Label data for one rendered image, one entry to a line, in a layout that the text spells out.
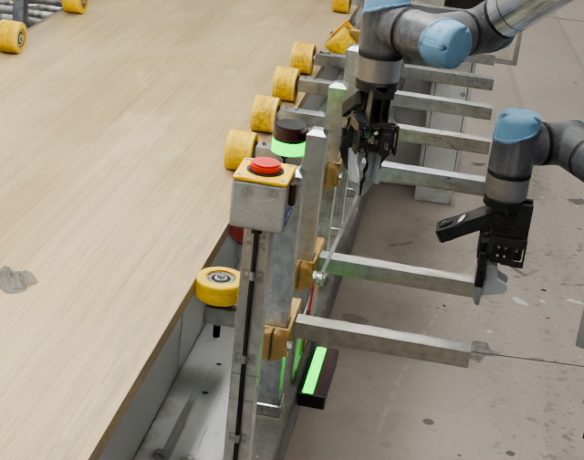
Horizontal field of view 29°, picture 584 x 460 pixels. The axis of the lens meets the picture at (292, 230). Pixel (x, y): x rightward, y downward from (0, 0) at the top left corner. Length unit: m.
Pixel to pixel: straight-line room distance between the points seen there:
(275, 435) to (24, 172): 0.75
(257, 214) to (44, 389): 0.38
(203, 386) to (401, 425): 1.20
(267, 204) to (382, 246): 2.83
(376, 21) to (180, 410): 0.75
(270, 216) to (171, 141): 1.04
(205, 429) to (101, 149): 0.68
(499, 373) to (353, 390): 0.48
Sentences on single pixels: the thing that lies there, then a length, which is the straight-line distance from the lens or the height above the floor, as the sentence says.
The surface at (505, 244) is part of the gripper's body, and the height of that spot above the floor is 0.95.
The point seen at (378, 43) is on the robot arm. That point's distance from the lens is 1.88.
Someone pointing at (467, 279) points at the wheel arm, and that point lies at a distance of 2.08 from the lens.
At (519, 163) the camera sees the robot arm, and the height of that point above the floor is 1.10.
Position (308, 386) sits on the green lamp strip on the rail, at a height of 0.70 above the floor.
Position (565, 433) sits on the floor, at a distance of 3.34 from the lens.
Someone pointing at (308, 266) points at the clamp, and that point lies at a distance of 2.03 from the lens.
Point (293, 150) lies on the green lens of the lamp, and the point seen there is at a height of 1.08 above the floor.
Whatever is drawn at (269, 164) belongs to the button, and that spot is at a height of 1.23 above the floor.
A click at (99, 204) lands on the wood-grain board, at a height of 0.90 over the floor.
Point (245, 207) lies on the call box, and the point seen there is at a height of 1.18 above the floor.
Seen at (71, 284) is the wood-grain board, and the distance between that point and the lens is 1.83.
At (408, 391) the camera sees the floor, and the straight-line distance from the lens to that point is 3.38.
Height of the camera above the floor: 1.74
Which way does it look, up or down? 24 degrees down
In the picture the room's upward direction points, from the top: 6 degrees clockwise
